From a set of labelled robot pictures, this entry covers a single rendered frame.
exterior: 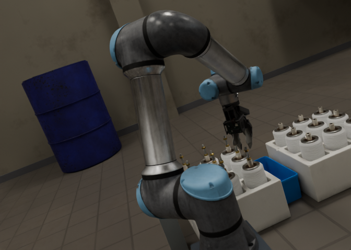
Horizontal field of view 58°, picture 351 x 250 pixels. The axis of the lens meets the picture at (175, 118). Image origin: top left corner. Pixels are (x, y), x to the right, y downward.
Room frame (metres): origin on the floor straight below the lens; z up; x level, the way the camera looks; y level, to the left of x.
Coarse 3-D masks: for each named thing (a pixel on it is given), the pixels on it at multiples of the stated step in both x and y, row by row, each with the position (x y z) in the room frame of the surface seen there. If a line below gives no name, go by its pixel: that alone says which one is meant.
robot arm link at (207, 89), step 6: (210, 78) 1.12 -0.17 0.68; (216, 78) 1.10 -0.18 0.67; (222, 78) 1.09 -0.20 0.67; (204, 84) 1.09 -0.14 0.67; (210, 84) 1.08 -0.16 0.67; (216, 84) 1.09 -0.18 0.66; (222, 84) 1.08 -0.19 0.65; (204, 90) 1.10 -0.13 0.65; (210, 90) 1.08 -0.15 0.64; (216, 90) 1.08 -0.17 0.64; (222, 90) 1.08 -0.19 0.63; (228, 90) 1.07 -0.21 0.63; (204, 96) 1.10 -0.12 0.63; (210, 96) 1.09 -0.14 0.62; (216, 96) 1.09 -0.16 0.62
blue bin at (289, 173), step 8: (256, 160) 1.55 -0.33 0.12; (264, 160) 1.56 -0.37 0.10; (272, 160) 1.49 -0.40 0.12; (264, 168) 1.55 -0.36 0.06; (272, 168) 1.51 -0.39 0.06; (280, 168) 1.42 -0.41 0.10; (288, 168) 1.35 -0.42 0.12; (280, 176) 1.44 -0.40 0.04; (288, 176) 1.36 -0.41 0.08; (296, 176) 1.27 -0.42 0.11; (288, 184) 1.26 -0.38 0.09; (296, 184) 1.27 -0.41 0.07; (288, 192) 1.26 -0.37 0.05; (296, 192) 1.27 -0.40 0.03; (288, 200) 1.26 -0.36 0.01
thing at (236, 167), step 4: (244, 160) 1.31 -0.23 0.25; (232, 164) 1.33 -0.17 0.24; (236, 164) 1.31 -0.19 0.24; (240, 164) 1.30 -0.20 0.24; (232, 168) 1.34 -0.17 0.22; (236, 168) 1.31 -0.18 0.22; (240, 168) 1.31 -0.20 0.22; (236, 172) 1.32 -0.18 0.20; (240, 172) 1.31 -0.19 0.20; (240, 176) 1.31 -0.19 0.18
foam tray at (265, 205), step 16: (272, 176) 1.22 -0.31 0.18; (256, 192) 1.15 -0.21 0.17; (272, 192) 1.16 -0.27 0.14; (240, 208) 1.14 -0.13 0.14; (256, 208) 1.15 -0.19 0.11; (272, 208) 1.16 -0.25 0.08; (288, 208) 1.17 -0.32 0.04; (192, 224) 1.28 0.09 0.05; (256, 224) 1.14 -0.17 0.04; (272, 224) 1.15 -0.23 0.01
